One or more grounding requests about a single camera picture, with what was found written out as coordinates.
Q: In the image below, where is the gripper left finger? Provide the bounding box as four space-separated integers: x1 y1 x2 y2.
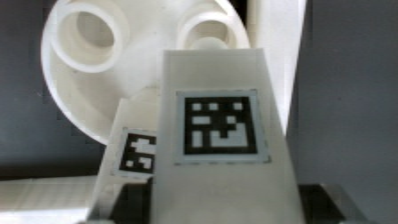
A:
110 184 151 224

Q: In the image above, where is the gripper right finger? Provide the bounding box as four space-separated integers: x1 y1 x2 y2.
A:
298 183 371 224

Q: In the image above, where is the white stool leg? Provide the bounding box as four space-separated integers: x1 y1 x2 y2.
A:
151 37 305 224
85 88 160 224

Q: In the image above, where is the white round stool seat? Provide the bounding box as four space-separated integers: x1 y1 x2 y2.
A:
40 0 250 143

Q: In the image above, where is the white U-shaped fence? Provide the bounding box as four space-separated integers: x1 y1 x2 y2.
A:
0 0 305 224

